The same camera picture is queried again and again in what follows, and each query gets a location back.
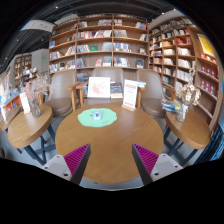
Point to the small white table sign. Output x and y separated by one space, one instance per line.
25 103

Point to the glass vase with dried flowers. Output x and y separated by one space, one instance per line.
35 108
181 115

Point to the brown padded wooden armchair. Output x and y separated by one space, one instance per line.
106 71
41 99
150 86
61 86

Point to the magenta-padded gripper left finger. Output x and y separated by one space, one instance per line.
75 160

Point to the white sign on wooden base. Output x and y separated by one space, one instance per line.
130 93

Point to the teal book stack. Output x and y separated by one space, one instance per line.
141 84

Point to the transparent computer mouse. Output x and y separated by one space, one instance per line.
96 115

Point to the green cloud-shaped mouse pad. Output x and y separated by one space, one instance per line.
110 118

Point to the round wooden side table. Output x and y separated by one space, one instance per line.
30 125
190 128

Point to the curved wooden bookshelf unit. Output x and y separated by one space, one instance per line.
173 50

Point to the white hanging ceiling sign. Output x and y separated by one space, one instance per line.
38 26

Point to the small distant bookshelf unit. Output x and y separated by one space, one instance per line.
21 65

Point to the wide wooden bookshelf unit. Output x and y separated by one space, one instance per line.
100 40

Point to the white framed floral picture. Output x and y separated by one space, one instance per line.
98 87

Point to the dark blue book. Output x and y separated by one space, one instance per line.
116 89

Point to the stack of blue books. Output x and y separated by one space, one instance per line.
170 106

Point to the colourful book display stand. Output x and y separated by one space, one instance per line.
10 100

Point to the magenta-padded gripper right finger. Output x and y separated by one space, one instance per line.
148 160

